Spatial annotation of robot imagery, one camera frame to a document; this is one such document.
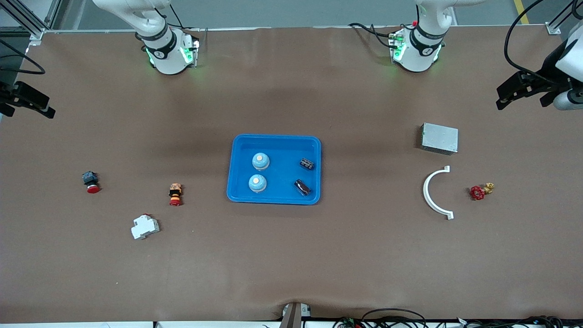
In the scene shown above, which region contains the red handle brass valve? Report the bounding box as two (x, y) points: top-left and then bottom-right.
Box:
(470, 182), (495, 201)

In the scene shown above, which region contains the white curved plastic bracket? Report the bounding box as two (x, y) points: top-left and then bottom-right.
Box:
(423, 165), (455, 220)

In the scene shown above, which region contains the aluminium frame post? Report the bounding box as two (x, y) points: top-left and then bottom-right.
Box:
(544, 0), (583, 35)
(0, 0), (62, 46)

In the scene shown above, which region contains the grey metal power supply box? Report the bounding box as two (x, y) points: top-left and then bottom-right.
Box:
(420, 122), (459, 156)

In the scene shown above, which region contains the red mushroom push button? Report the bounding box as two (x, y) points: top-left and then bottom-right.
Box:
(82, 170), (101, 195)

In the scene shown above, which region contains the blue plastic tray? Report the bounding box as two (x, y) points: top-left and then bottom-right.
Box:
(226, 133), (322, 205)

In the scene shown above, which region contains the black cable bundle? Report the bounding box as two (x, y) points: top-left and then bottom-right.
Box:
(455, 315), (583, 328)

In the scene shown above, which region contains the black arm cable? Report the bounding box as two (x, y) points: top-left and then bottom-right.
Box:
(0, 39), (46, 75)
(503, 0), (583, 87)

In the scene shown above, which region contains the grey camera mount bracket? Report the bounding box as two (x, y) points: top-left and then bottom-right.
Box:
(279, 302), (312, 328)

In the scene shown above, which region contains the orange striped emergency stop button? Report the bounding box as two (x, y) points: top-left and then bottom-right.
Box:
(168, 183), (184, 207)

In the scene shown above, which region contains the white circuit breaker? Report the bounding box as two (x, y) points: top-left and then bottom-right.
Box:
(131, 213), (160, 241)

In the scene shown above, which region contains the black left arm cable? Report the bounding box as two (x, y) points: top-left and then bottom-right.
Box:
(503, 0), (583, 87)

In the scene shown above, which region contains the black looped cable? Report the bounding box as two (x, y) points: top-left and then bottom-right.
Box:
(361, 308), (429, 328)

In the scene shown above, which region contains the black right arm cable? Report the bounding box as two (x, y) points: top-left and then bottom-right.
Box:
(0, 39), (46, 75)

